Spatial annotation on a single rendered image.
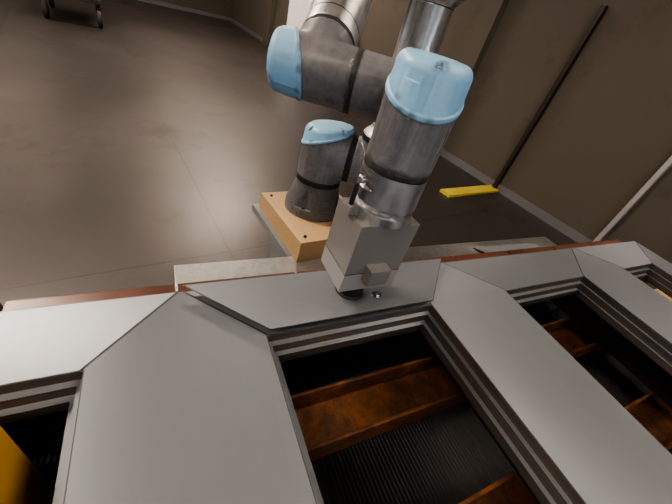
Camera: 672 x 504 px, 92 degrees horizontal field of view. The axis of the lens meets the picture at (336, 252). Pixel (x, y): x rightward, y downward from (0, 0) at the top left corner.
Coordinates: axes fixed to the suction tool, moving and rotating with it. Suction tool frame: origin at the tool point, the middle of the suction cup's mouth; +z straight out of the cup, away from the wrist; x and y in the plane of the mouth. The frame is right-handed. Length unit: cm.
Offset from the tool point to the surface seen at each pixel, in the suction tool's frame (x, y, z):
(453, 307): -5.9, 16.8, -0.1
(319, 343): -5.4, -6.0, 2.6
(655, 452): -32.2, 28.6, -0.1
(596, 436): -28.0, 21.9, -0.1
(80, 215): 149, -63, 85
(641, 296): -13, 68, 0
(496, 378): -17.9, 14.2, -0.1
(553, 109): 177, 305, -4
